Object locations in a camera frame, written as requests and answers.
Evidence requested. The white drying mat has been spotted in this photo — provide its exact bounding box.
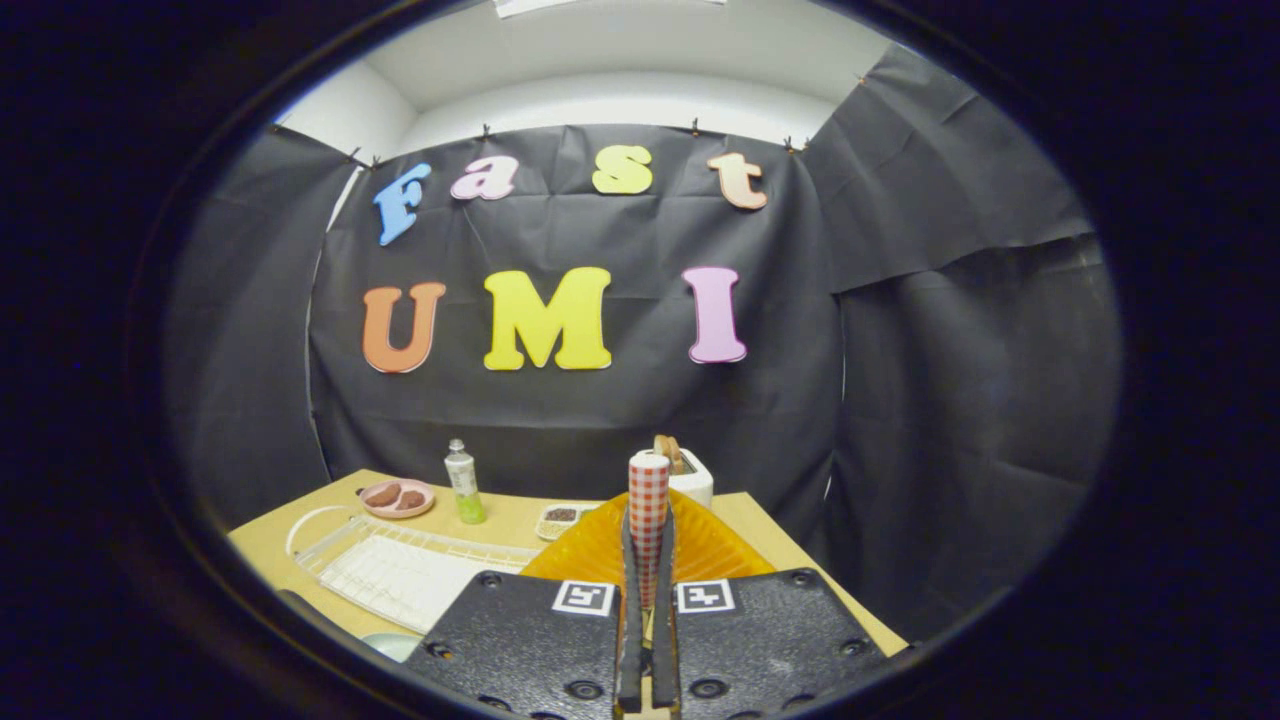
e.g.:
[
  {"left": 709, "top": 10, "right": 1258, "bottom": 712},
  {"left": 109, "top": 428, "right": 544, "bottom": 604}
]
[{"left": 318, "top": 535, "right": 501, "bottom": 633}]

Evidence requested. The white toaster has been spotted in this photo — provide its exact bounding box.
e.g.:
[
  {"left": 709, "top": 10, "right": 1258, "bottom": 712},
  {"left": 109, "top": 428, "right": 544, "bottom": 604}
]
[{"left": 665, "top": 447, "right": 715, "bottom": 508}]

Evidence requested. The black backdrop cloth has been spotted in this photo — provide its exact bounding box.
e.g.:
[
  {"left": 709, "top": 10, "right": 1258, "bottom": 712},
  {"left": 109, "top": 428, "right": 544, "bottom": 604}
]
[{"left": 160, "top": 45, "right": 1123, "bottom": 641}]

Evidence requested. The ceiling light panel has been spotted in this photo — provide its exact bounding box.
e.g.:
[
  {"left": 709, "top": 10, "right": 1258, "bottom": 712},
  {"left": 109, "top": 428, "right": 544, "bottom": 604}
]
[{"left": 495, "top": 0, "right": 726, "bottom": 19}]

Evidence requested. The clear bottle with green liquid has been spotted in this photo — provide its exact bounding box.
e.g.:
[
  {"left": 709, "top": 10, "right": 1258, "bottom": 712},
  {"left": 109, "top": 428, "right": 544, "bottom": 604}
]
[{"left": 444, "top": 439, "right": 487, "bottom": 525}]

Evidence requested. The pale green plate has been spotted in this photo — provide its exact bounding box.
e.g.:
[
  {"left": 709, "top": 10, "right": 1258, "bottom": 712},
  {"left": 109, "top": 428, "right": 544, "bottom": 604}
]
[{"left": 360, "top": 632, "right": 426, "bottom": 663}]

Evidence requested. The pink checked spoon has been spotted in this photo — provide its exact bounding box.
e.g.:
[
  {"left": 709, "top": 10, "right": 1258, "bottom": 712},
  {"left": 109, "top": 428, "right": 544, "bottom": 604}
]
[{"left": 628, "top": 450, "right": 671, "bottom": 611}]

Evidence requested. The white divided dish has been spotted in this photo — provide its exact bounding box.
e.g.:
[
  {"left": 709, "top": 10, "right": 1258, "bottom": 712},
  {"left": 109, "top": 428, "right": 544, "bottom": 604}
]
[{"left": 536, "top": 503, "right": 601, "bottom": 542}]

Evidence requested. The pink plate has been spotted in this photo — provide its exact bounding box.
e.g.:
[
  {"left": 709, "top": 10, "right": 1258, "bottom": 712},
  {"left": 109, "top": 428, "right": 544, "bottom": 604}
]
[{"left": 360, "top": 479, "right": 437, "bottom": 520}]

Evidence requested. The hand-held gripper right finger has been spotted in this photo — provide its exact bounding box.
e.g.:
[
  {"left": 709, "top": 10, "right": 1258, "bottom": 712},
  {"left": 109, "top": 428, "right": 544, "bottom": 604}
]
[{"left": 655, "top": 490, "right": 891, "bottom": 720}]

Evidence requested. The white wire dish rack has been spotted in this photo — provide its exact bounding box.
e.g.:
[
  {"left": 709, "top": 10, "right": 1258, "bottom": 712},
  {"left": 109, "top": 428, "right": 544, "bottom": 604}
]
[{"left": 285, "top": 505, "right": 546, "bottom": 636}]

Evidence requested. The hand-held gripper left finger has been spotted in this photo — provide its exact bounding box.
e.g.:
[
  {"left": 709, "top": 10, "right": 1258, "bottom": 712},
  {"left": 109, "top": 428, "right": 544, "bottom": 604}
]
[{"left": 405, "top": 495, "right": 643, "bottom": 720}]

